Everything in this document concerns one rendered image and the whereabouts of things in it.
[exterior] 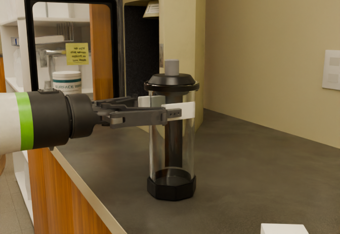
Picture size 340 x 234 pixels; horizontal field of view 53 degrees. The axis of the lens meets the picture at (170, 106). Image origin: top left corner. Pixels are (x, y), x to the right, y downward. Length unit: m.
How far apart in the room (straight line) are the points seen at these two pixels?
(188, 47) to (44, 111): 0.60
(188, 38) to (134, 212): 0.58
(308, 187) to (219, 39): 0.84
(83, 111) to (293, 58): 0.81
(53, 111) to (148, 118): 0.15
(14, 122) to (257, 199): 0.47
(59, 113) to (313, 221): 0.47
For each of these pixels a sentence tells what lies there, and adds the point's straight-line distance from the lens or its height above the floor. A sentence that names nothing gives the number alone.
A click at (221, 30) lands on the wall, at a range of 1.46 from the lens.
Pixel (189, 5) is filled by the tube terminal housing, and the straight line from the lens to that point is 1.05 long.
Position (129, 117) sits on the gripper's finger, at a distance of 0.56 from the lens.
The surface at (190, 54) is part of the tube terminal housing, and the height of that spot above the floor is 1.20.
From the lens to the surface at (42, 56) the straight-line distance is 1.21.
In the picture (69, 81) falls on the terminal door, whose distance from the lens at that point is 1.24.
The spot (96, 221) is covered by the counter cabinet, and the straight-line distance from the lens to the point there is 0.87.
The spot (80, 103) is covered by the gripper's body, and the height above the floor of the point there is 1.15.
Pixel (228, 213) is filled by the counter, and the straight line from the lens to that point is 0.65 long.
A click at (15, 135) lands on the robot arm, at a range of 0.54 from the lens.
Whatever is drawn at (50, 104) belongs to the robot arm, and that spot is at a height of 1.15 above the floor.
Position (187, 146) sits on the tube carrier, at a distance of 0.66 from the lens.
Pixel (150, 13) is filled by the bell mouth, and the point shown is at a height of 1.33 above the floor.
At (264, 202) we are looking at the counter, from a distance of 0.71.
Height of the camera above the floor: 1.26
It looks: 12 degrees down
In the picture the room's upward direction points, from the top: straight up
